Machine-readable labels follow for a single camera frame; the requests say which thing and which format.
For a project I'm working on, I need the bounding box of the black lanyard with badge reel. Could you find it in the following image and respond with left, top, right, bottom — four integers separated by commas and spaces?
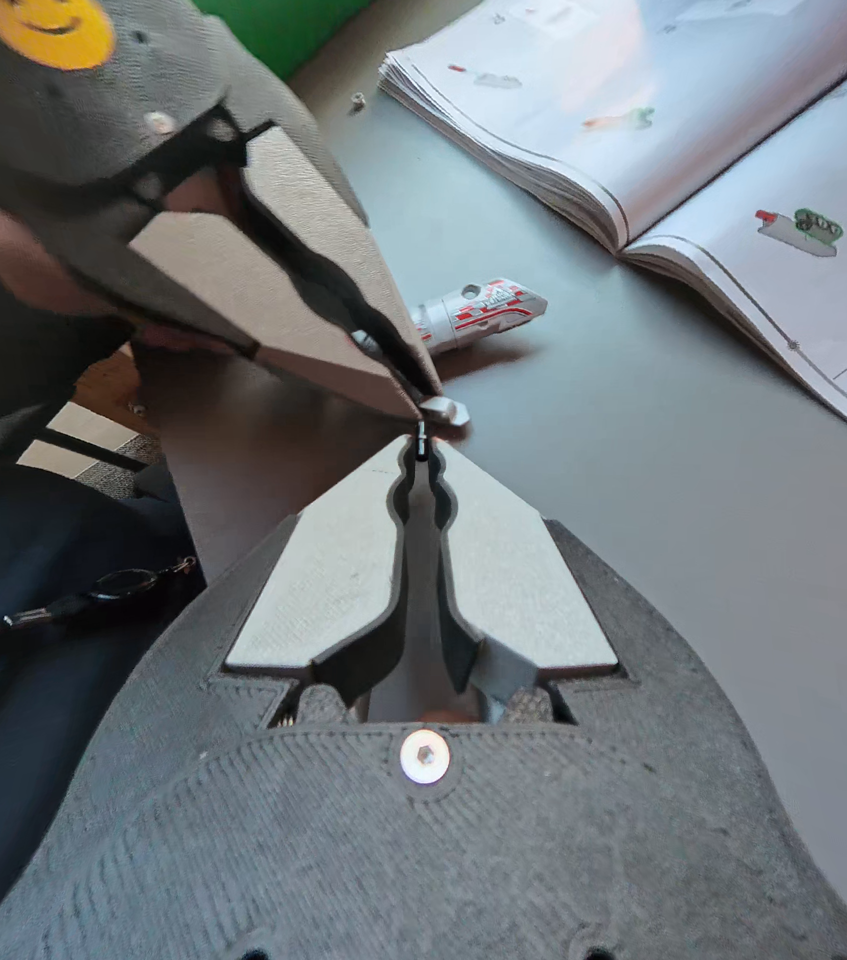
0, 555, 200, 648

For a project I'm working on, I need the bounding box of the person's dark navy lap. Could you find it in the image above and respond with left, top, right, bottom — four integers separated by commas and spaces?
0, 448, 209, 960

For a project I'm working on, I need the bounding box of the open lego instruction booklet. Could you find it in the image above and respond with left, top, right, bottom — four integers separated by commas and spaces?
378, 0, 847, 460

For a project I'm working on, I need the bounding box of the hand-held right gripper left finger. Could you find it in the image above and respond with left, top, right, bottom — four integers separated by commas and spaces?
224, 435, 420, 711

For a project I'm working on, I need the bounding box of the green object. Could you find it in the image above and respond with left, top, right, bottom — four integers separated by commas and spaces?
191, 0, 376, 84

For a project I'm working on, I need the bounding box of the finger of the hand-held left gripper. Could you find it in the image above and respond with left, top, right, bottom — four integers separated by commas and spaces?
127, 210, 428, 421
242, 122, 445, 400

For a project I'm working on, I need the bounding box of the small light grey lego piece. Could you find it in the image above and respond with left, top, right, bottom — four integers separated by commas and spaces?
419, 397, 471, 441

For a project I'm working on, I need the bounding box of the black metal bar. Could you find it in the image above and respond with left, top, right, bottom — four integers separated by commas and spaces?
41, 429, 170, 502

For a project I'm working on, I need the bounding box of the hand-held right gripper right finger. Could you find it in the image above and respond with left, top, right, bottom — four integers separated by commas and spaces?
427, 438, 621, 723

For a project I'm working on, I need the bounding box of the white red patterned lego panel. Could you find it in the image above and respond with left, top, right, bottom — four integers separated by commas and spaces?
407, 273, 549, 355

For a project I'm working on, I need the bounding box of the person's left hand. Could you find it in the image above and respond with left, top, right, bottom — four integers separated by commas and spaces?
0, 180, 134, 325

